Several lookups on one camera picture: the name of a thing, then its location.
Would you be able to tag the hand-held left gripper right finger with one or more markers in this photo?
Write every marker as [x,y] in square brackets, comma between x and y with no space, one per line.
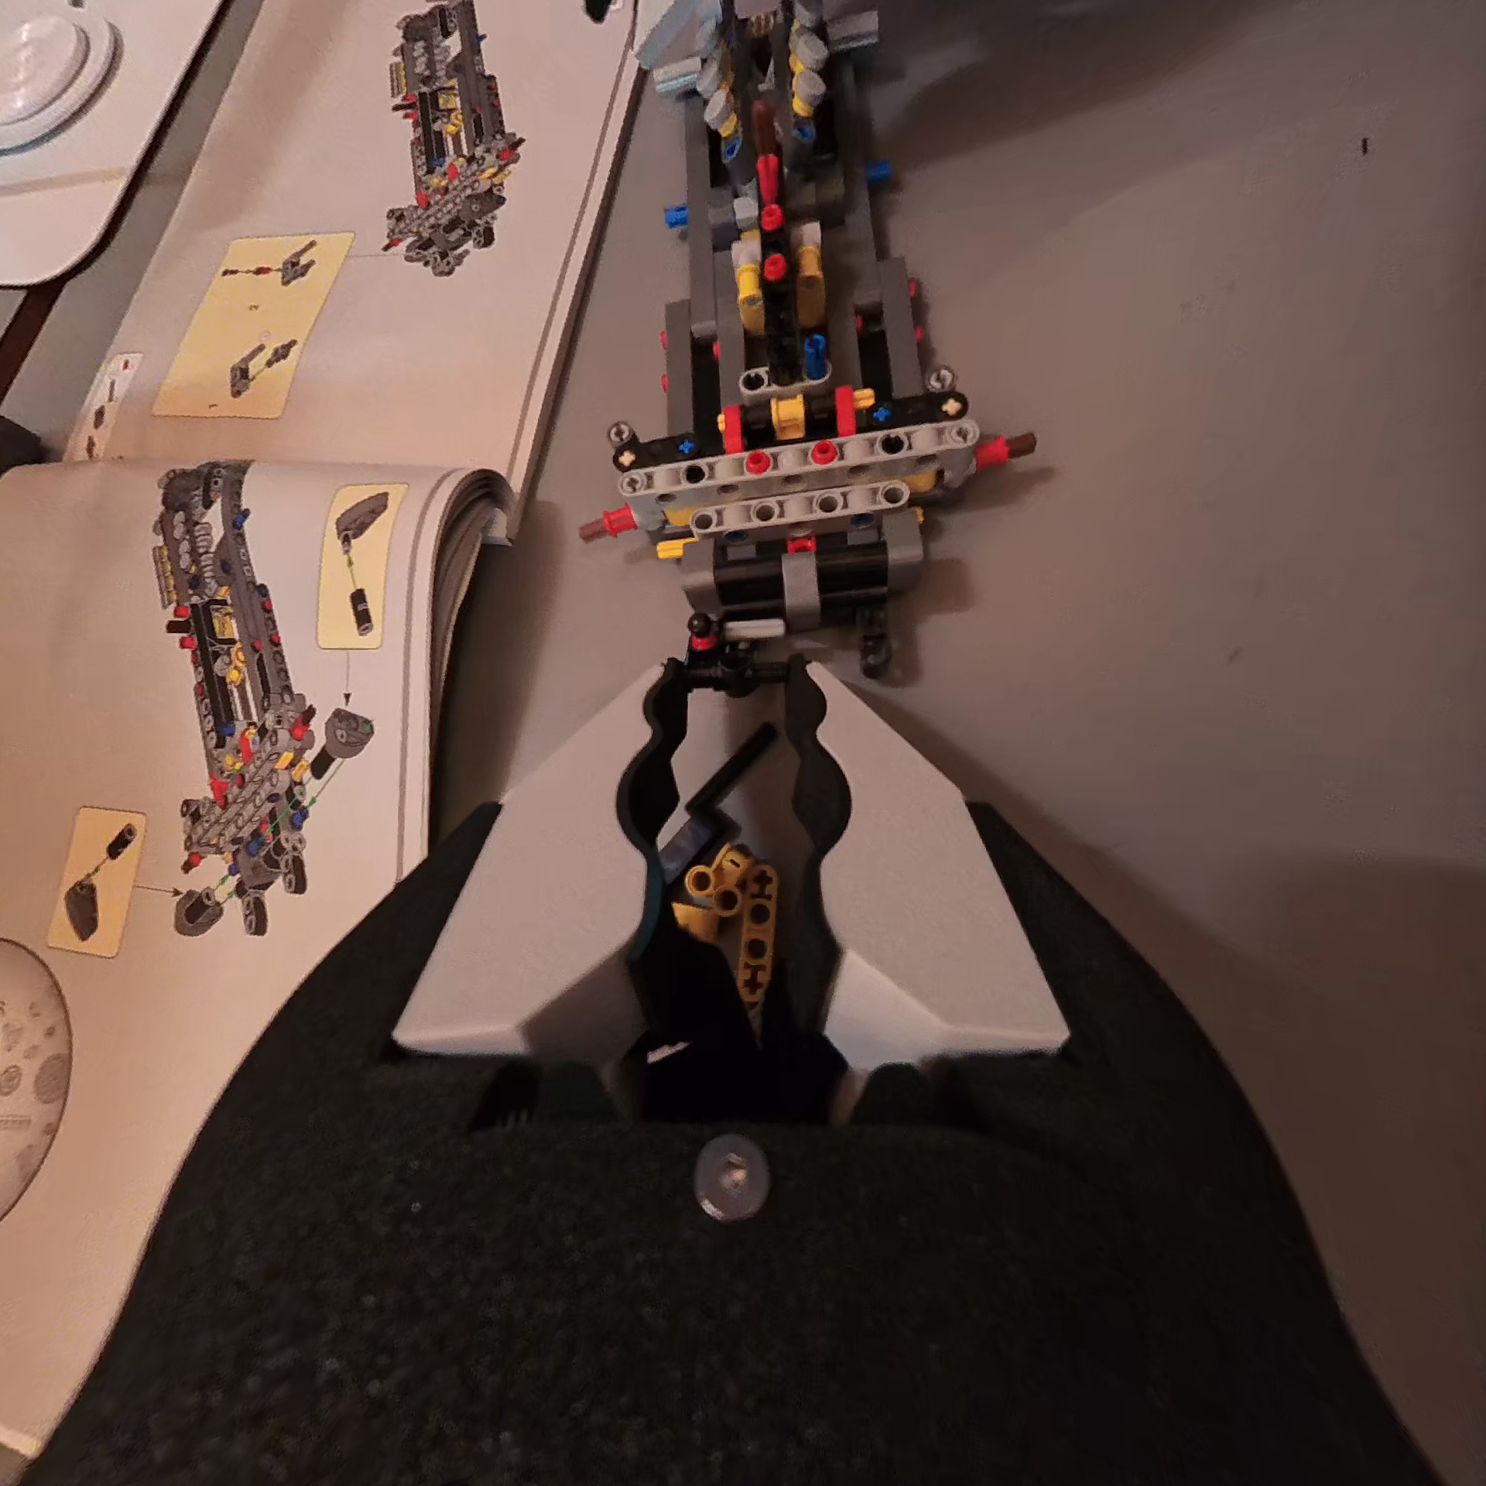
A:
[940,953]

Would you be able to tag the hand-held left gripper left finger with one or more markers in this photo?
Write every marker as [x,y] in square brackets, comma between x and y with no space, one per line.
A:
[523,953]

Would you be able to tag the small black lego subassembly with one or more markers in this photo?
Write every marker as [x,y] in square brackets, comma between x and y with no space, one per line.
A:
[744,671]

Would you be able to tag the long lego chassis assembly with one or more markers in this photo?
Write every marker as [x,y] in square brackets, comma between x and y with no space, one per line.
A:
[802,472]

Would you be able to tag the thick open lego instruction booklet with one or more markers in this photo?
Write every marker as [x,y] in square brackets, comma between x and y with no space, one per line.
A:
[116,698]

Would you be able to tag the flat lego instruction sheet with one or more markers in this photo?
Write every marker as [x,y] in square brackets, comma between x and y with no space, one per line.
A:
[350,349]

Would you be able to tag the pile of yellow lego pieces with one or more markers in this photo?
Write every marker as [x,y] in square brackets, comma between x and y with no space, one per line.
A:
[755,940]

